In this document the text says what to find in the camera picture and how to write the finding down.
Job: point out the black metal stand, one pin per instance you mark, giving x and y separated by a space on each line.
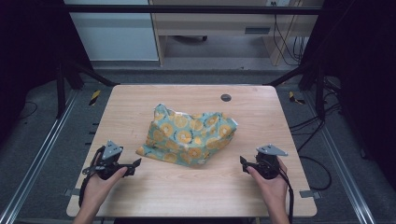
319 93
61 93

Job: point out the white cabinet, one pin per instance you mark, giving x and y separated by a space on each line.
115 34

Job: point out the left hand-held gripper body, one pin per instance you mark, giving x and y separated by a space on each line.
109 157

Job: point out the person's left hand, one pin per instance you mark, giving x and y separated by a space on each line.
96 191

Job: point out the grey round table grommet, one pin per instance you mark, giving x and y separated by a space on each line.
226 97

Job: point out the grey metal table bracket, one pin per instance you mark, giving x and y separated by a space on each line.
309 194
72 192

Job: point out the black horizontal frame bar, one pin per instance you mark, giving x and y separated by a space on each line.
186 9

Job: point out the aluminium floor rail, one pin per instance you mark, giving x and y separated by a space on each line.
345 168
37 155

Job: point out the teal cloth with orange print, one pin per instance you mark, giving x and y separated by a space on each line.
186 137

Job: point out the person's right hand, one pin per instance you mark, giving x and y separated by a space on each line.
274 189

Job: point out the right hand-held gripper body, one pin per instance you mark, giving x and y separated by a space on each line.
267 165

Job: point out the dark curtain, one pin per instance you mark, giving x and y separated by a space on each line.
367 77
28 56

